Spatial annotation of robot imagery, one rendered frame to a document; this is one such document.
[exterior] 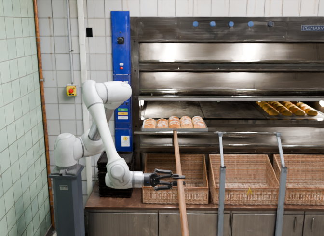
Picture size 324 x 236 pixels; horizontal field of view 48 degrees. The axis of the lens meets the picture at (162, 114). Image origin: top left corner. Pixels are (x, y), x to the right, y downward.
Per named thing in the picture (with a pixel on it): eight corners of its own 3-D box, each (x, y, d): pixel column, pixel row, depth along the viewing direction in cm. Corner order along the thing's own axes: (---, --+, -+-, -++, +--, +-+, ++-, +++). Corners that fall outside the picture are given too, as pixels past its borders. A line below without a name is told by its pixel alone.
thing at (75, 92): (68, 94, 336) (67, 83, 334) (79, 94, 336) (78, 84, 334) (66, 96, 329) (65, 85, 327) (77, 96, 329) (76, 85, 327)
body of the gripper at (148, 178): (143, 170, 210) (159, 170, 210) (143, 183, 212) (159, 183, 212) (142, 175, 203) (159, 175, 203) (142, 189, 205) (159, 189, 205)
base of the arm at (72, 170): (48, 177, 258) (47, 169, 257) (58, 165, 279) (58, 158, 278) (74, 177, 257) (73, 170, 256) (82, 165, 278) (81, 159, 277)
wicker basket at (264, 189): (207, 180, 352) (207, 153, 346) (265, 181, 352) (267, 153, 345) (213, 205, 305) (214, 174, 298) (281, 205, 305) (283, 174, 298)
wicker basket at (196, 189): (145, 179, 354) (145, 152, 348) (204, 180, 353) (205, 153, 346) (141, 204, 307) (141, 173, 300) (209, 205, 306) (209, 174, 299)
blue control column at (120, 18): (135, 162, 554) (132, 14, 502) (145, 162, 554) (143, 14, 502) (117, 234, 367) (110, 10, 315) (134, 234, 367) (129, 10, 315)
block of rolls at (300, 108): (255, 102, 412) (255, 97, 410) (298, 103, 411) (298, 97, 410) (269, 116, 353) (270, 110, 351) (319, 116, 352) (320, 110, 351)
